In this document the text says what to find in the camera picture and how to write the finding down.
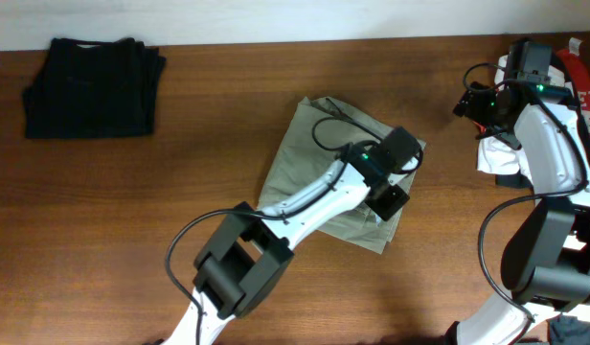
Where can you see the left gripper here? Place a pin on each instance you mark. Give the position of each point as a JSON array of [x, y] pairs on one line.
[[385, 197]]

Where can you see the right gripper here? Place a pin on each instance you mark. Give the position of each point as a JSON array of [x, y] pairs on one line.
[[474, 110]]

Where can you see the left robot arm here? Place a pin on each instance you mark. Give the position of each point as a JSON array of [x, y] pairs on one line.
[[250, 250]]

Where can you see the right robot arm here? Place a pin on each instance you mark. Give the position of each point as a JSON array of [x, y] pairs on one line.
[[545, 267]]

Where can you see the white printed t-shirt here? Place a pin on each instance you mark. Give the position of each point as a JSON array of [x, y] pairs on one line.
[[494, 156]]

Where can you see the red lettered garment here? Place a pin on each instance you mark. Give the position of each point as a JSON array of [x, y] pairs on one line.
[[579, 75]]

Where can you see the dark grey garment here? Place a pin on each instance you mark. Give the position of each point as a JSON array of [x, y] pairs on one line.
[[568, 330]]

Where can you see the folded black garment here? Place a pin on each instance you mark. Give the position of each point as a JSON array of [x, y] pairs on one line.
[[93, 90]]

